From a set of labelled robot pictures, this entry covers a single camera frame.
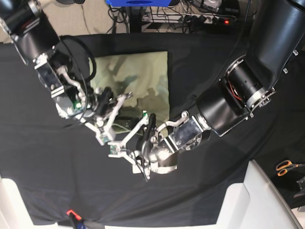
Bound white table frame right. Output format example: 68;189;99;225
216;160;302;229

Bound black table cloth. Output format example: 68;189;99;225
0;44;305;227

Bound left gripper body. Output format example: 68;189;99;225
133;114;167;181

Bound white table frame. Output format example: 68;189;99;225
216;160;302;229
0;178;34;229

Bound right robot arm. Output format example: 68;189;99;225
0;0;113;123

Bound white power strip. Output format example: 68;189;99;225
142;12;237;25

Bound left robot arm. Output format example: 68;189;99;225
132;0;305;180

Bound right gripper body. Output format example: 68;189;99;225
83;87;114;119

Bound red black clamp bottom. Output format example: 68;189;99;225
66;209;87;229

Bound blue plastic box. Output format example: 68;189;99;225
105;0;171;7

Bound black metal stand post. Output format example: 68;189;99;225
127;7;146;33

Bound light green T-shirt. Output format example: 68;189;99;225
91;51;170;133

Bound orange handled scissors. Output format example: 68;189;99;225
275;160;305;177

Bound white table frame left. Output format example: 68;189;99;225
0;178;34;229

